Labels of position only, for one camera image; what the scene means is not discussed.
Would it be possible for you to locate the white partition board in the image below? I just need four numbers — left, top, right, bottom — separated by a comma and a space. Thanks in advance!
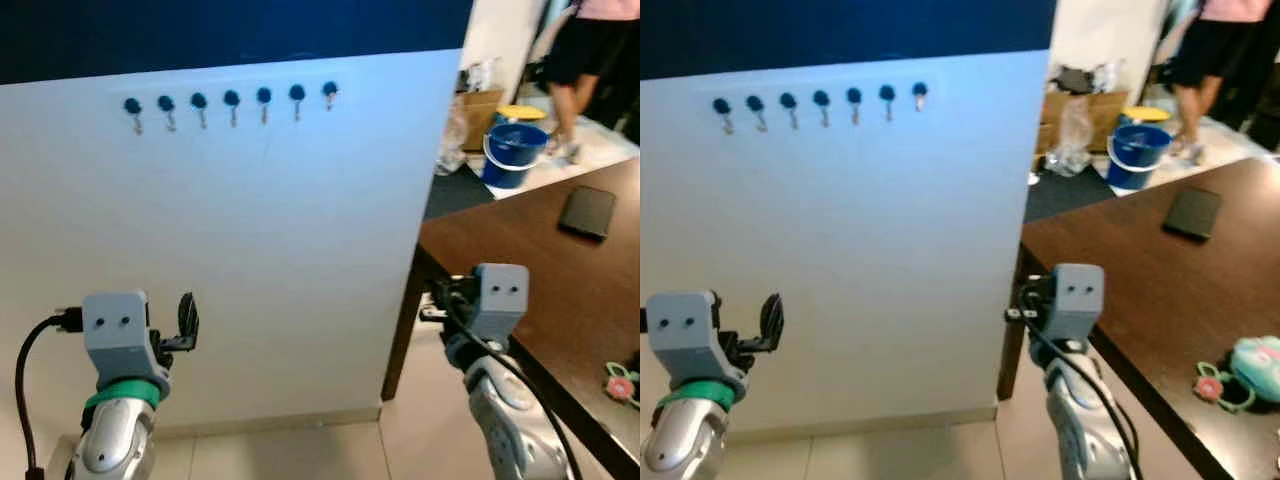
0, 50, 463, 442
640, 50, 1051, 447

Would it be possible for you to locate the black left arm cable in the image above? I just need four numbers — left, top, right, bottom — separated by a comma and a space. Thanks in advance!
13, 307, 85, 480

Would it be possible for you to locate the teal plush pouch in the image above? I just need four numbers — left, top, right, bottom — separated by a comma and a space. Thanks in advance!
1230, 336, 1280, 404

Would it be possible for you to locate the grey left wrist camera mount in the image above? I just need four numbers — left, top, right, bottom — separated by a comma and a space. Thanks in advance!
646, 291, 749, 396
82, 291, 173, 393

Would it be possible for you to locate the black wallet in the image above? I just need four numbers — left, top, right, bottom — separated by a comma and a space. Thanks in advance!
557, 185, 617, 242
1162, 187, 1224, 243

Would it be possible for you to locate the brown cardboard box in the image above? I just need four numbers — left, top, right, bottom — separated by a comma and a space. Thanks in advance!
458, 88, 507, 153
1040, 90, 1129, 154

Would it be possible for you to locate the person in black shorts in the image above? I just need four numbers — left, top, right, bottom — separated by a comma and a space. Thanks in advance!
1168, 0, 1280, 166
540, 0, 641, 166

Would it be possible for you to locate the blue plastic bucket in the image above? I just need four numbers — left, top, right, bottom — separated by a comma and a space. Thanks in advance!
481, 122, 549, 191
1106, 122, 1173, 191

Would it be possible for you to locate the clear plastic bag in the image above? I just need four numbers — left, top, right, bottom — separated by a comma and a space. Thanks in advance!
1045, 100, 1097, 177
436, 105, 471, 177

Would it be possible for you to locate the dark brown wooden table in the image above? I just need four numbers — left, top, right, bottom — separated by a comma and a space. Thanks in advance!
382, 158, 641, 480
997, 155, 1280, 480

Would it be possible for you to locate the pink green keychain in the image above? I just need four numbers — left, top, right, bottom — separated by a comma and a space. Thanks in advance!
1193, 362, 1257, 413
603, 362, 641, 409

